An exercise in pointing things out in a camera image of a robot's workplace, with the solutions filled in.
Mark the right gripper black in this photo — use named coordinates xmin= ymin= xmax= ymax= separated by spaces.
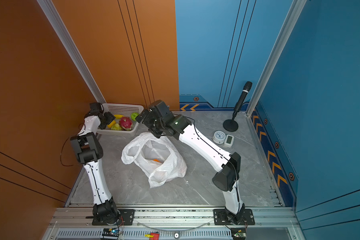
xmin=134 ymin=108 xmax=167 ymax=138

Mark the circuit board right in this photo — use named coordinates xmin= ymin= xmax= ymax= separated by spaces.
xmin=231 ymin=230 xmax=247 ymax=240

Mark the red dragon fruit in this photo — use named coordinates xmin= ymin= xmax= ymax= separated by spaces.
xmin=119 ymin=117 xmax=134 ymax=131

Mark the green apple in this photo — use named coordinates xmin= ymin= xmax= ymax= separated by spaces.
xmin=131 ymin=113 xmax=140 ymax=122

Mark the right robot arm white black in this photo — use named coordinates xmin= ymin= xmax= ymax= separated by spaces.
xmin=136 ymin=100 xmax=245 ymax=225

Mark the yellow banana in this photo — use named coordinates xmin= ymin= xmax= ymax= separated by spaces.
xmin=107 ymin=115 xmax=124 ymax=129

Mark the white plastic bag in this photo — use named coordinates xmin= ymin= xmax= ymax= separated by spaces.
xmin=121 ymin=133 xmax=187 ymax=188

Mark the round white clock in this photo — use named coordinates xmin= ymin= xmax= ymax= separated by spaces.
xmin=213 ymin=131 xmax=226 ymax=145

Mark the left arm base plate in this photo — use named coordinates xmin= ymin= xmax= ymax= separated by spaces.
xmin=92 ymin=209 xmax=135 ymax=227

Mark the white plastic basket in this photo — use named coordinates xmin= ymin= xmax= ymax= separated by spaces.
xmin=97 ymin=104 xmax=144 ymax=137

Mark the red yellow button box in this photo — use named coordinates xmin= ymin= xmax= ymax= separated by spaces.
xmin=144 ymin=233 xmax=160 ymax=240

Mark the small white digital timer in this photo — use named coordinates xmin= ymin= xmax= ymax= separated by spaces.
xmin=224 ymin=135 xmax=235 ymax=148

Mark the aluminium front rail frame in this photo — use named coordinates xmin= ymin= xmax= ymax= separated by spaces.
xmin=42 ymin=205 xmax=305 ymax=240

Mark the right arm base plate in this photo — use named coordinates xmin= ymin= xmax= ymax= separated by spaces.
xmin=213 ymin=208 xmax=256 ymax=226

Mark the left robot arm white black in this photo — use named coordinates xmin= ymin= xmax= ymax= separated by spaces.
xmin=70 ymin=103 xmax=120 ymax=226

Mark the black microphone on stand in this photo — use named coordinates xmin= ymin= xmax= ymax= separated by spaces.
xmin=223 ymin=81 xmax=253 ymax=132

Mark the green circuit board left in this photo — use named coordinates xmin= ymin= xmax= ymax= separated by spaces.
xmin=102 ymin=228 xmax=122 ymax=240

